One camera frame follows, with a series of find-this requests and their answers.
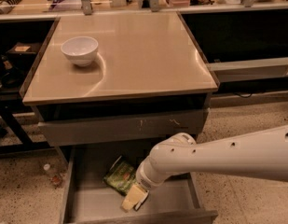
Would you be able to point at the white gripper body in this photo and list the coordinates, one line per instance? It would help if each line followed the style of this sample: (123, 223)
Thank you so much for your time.
(145, 180)

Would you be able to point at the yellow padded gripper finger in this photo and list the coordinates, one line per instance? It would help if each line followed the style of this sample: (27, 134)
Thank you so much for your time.
(134, 195)
(141, 202)

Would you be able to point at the green jalapeno chip bag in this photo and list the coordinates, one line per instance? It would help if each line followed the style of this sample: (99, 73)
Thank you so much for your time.
(120, 176)

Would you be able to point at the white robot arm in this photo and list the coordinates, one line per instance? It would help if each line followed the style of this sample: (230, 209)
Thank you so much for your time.
(261, 155)

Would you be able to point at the grey open middle drawer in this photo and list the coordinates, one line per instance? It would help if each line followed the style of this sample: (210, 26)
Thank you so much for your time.
(88, 200)

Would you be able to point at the grey top drawer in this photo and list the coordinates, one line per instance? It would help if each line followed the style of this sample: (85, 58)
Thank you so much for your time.
(122, 128)

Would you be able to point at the clear plastic bottle on floor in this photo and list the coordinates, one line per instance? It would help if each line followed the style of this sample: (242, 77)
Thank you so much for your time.
(53, 175)

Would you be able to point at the grey cabinet with beige top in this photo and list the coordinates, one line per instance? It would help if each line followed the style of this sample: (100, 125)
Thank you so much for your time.
(146, 63)

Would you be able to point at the white ceramic bowl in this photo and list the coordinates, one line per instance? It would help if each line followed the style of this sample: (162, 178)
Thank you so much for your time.
(80, 50)

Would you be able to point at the black shelf unit left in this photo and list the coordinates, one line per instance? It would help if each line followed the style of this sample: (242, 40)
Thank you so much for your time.
(22, 45)

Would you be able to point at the grey metal rail right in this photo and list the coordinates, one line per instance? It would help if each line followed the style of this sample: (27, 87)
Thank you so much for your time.
(250, 70)

